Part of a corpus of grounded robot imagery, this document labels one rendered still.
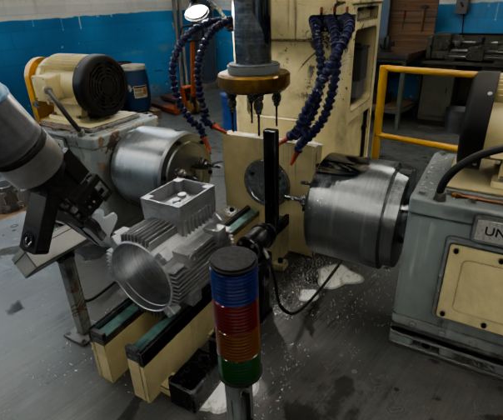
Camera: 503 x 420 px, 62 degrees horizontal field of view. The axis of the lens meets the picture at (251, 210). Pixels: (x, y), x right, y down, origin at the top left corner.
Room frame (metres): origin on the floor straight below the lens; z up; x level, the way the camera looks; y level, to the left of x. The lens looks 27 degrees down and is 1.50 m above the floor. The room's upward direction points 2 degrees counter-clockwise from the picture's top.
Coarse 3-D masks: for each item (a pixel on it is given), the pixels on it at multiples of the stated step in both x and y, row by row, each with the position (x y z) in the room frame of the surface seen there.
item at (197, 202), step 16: (160, 192) 0.82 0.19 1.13; (176, 192) 0.86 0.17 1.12; (192, 192) 0.85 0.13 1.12; (208, 192) 0.81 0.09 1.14; (144, 208) 0.77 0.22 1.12; (160, 208) 0.75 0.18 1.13; (176, 208) 0.73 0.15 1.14; (192, 208) 0.76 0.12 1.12; (208, 208) 0.80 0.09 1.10; (176, 224) 0.73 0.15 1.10; (192, 224) 0.75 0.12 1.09
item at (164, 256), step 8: (216, 216) 0.80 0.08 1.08; (224, 216) 0.81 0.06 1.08; (112, 240) 0.71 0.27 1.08; (120, 240) 0.72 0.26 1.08; (112, 248) 0.71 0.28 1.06; (160, 256) 0.65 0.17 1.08; (168, 256) 0.65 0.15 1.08; (120, 288) 0.72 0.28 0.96; (168, 312) 0.65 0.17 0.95; (176, 312) 0.65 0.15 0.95
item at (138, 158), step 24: (120, 144) 1.19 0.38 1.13; (144, 144) 1.14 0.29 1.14; (168, 144) 1.11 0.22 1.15; (192, 144) 1.18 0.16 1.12; (120, 168) 1.13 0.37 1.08; (144, 168) 1.09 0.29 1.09; (168, 168) 1.08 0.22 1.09; (192, 168) 1.17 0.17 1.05; (120, 192) 1.17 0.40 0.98; (144, 192) 1.08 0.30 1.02
